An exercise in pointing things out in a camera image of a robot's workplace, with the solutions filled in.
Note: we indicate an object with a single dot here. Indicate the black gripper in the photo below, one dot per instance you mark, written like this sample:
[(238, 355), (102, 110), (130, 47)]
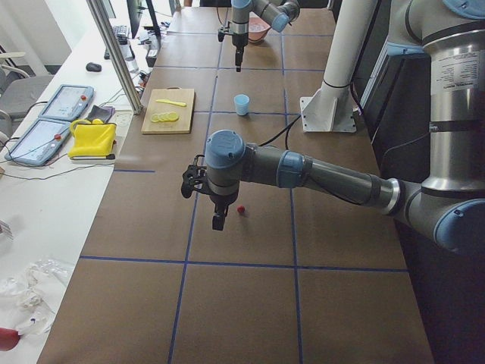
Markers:
[(239, 41), (223, 200)]

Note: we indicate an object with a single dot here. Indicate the bamboo cutting board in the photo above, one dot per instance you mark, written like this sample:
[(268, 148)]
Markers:
[(182, 125)]

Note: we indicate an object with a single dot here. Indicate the light blue plastic cup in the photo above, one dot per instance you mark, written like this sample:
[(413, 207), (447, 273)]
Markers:
[(241, 104)]

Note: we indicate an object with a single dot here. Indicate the grey office chair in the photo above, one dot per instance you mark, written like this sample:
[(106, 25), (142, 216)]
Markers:
[(19, 92)]

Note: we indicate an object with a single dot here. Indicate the clear water bottle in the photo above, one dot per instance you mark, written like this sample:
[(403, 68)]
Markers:
[(127, 53)]

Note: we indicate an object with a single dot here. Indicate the lemon slice farthest from logo end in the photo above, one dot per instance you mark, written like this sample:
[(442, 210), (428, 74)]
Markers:
[(174, 116)]

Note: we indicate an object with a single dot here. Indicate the teach pendant tablet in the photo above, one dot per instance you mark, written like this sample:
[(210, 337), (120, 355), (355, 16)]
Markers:
[(39, 143), (68, 102)]

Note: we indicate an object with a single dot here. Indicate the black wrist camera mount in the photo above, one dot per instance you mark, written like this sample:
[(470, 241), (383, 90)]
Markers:
[(195, 179)]

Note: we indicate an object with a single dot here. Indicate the red object on bench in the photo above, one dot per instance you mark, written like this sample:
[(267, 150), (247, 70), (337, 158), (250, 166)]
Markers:
[(9, 339)]

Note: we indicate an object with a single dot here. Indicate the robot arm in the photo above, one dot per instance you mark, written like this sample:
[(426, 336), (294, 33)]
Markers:
[(276, 16), (431, 161)]

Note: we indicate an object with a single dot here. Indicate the black computer mouse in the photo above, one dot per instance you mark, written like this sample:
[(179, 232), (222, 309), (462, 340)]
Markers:
[(93, 67)]

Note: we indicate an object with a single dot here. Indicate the white camera post base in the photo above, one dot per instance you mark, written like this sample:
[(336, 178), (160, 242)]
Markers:
[(330, 108)]

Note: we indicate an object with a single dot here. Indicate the aluminium frame post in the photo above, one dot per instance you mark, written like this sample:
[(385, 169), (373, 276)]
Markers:
[(101, 20)]

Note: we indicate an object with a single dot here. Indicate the pink bowl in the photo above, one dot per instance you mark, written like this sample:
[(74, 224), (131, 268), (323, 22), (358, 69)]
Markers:
[(257, 37)]

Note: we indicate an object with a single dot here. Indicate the yellow plastic knife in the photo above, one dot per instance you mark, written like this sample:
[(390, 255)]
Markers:
[(171, 102)]

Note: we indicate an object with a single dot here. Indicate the far teach pendant tablet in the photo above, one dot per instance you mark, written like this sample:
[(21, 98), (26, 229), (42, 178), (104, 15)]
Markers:
[(68, 102)]

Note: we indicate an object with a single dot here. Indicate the near teach pendant tablet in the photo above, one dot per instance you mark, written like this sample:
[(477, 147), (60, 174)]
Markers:
[(39, 143)]

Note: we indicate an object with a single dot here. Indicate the crumpled plastic bags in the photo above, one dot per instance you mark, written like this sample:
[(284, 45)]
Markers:
[(31, 300)]

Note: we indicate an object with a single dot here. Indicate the yellow cloth bag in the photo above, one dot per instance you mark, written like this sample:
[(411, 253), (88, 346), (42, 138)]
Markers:
[(92, 139)]

